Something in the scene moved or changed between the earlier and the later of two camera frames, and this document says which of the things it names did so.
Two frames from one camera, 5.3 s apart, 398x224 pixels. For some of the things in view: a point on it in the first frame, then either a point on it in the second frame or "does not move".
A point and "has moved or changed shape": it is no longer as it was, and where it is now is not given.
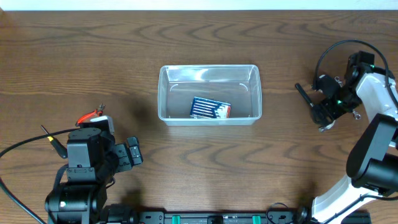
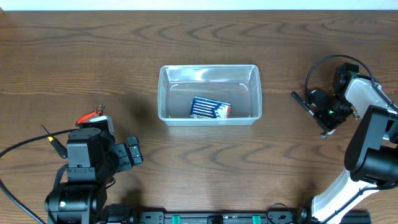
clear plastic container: [240, 85] does not move
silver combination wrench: [356, 115] does not move
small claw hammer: [323, 117] has moved or changed shape
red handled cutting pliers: [97, 112] does not move
